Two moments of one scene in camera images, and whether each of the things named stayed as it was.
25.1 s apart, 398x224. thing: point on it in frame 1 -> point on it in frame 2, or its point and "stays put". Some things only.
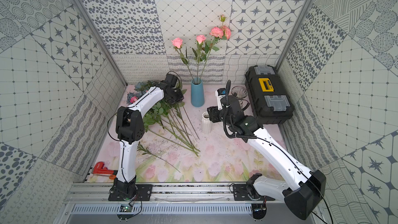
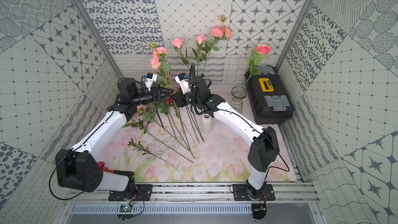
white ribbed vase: (206, 124) stays put
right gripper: (213, 114) -> (180, 101)
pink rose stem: (178, 43) stays put
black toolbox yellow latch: (269, 95) stays put
